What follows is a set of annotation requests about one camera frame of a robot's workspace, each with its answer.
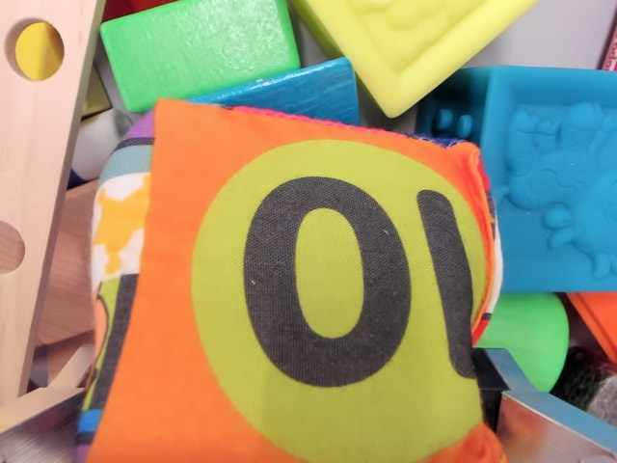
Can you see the thin teal wooden block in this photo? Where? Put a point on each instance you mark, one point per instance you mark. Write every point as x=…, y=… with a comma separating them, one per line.
x=299, y=94

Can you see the orange plastic cup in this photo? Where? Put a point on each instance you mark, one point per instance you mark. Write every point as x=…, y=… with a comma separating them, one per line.
x=595, y=318

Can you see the yellow wooden block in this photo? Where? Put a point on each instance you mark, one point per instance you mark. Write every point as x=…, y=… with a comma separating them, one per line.
x=41, y=53

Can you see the dark red wooden block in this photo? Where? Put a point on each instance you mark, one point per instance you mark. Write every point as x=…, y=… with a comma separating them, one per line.
x=135, y=8

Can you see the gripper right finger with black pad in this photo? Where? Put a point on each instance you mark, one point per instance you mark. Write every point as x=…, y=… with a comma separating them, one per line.
x=554, y=429

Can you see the lime embossed rubber block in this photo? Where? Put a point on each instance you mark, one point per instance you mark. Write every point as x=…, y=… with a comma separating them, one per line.
x=410, y=43

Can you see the brown wooden block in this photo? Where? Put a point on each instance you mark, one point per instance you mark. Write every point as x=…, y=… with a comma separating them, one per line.
x=67, y=270

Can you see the light green wooden block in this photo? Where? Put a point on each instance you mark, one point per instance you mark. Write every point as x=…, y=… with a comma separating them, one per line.
x=197, y=53

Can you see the grey Expo whiteboard eraser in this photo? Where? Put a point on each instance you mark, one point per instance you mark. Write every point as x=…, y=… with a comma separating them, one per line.
x=593, y=386

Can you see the wooden strip with holes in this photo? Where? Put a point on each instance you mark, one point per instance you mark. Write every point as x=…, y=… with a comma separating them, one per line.
x=43, y=144

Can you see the orange fabric number cube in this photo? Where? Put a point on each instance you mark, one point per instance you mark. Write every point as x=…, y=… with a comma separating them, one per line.
x=289, y=289

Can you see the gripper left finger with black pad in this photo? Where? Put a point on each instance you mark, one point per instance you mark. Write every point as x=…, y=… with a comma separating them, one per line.
x=38, y=429

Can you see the teal embossed rubber cube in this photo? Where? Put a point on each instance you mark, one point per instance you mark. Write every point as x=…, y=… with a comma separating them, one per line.
x=549, y=178

